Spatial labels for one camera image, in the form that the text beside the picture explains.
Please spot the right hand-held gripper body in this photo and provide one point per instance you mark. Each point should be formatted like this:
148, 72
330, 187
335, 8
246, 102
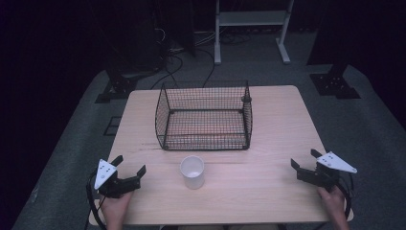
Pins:
325, 171

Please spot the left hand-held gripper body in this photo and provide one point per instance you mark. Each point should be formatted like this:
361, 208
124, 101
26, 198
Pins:
108, 182

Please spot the white cup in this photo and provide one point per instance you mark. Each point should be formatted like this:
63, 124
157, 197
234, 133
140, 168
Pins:
192, 172

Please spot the person's left hand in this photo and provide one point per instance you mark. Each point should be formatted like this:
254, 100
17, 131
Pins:
115, 207

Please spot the person's right hand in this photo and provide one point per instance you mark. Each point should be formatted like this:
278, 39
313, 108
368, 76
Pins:
333, 201

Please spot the black stand base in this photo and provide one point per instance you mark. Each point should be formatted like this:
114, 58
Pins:
335, 84
116, 87

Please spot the white metal stand frame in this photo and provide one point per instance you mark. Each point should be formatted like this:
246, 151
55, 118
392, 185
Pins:
252, 19

